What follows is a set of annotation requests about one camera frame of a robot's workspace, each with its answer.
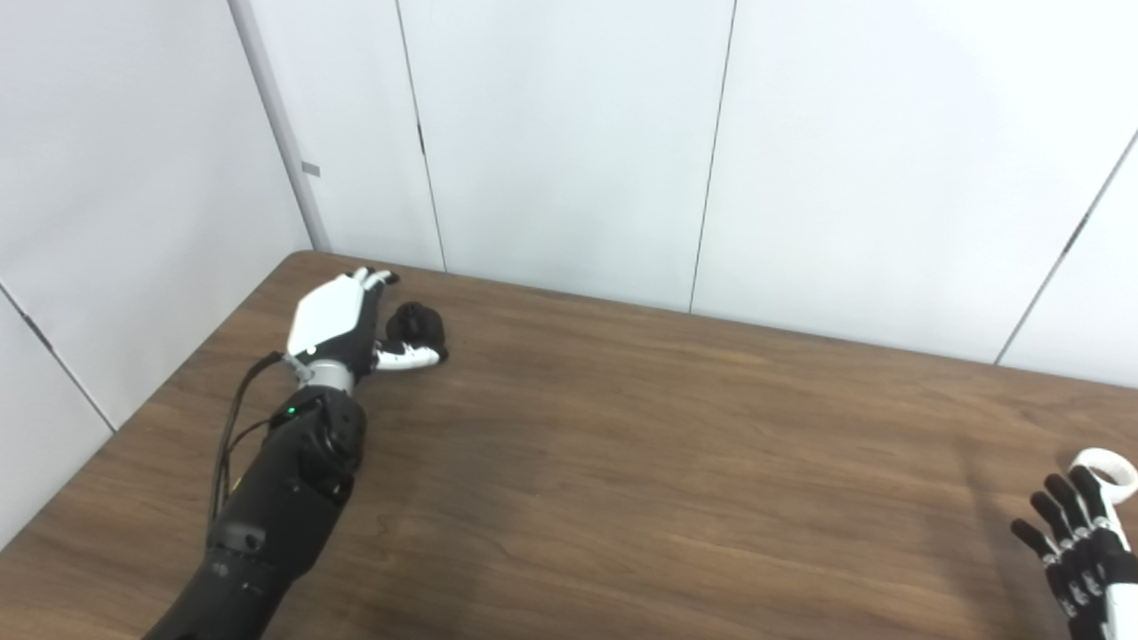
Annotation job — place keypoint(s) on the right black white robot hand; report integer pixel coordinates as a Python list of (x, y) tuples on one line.
[(1098, 569)]

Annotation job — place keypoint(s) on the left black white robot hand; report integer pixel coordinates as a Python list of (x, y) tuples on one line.
[(324, 316)]

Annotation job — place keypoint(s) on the round black plastic part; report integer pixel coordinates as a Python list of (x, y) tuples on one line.
[(418, 322)]

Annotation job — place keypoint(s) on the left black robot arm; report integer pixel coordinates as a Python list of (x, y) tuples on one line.
[(284, 498)]

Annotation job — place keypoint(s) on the grey wall corner post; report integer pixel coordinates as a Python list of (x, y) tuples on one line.
[(280, 133)]

